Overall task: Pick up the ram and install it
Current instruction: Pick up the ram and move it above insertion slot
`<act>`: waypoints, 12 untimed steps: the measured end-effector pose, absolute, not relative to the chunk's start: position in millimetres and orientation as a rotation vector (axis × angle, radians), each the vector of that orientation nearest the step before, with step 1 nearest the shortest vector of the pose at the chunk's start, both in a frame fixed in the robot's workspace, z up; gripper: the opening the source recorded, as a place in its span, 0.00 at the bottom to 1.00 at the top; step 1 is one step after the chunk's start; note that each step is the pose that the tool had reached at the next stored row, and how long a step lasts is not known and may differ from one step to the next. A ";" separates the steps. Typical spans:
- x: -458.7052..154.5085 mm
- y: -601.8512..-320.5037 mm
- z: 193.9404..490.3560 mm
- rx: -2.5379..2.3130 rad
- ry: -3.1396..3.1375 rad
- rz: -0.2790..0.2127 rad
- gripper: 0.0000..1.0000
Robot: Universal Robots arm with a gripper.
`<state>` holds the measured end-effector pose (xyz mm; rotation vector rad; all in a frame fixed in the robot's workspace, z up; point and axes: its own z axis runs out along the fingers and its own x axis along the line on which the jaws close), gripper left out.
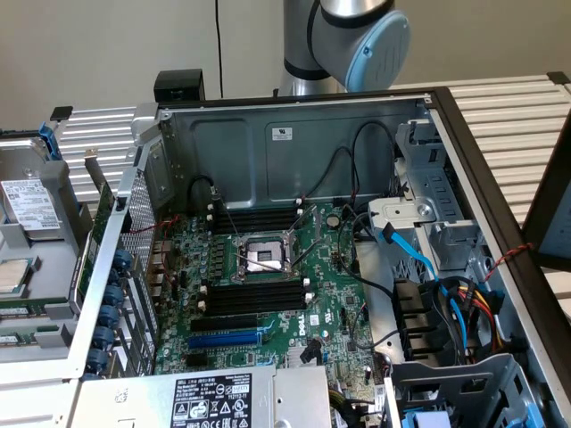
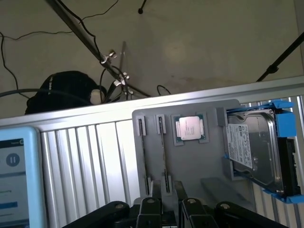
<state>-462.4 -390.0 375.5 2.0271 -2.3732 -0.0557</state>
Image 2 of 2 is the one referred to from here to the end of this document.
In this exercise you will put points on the silver CPU chip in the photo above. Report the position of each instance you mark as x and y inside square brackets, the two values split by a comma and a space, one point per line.
[190, 128]

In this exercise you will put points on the black bag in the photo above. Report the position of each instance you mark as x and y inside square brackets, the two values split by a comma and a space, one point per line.
[59, 83]

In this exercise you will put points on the black stand foot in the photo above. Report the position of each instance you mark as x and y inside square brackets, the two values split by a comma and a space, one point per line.
[141, 10]

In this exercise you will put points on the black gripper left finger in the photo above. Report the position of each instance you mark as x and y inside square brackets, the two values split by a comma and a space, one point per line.
[149, 213]

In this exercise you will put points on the black tripod stand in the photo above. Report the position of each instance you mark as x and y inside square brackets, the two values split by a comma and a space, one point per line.
[78, 30]

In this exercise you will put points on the grey parts rack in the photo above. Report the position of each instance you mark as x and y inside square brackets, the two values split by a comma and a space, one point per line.
[197, 161]

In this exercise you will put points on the silver hard disk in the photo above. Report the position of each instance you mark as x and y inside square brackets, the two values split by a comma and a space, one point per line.
[256, 147]

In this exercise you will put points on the white round cap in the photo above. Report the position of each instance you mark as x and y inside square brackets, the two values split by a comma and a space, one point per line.
[97, 96]

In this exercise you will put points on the black stand leg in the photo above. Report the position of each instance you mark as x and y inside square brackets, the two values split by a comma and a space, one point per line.
[282, 56]

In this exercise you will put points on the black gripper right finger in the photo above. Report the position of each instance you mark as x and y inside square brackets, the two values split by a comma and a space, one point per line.
[192, 213]

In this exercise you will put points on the light blue teach pendant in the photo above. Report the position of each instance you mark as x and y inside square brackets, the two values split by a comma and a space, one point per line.
[14, 190]

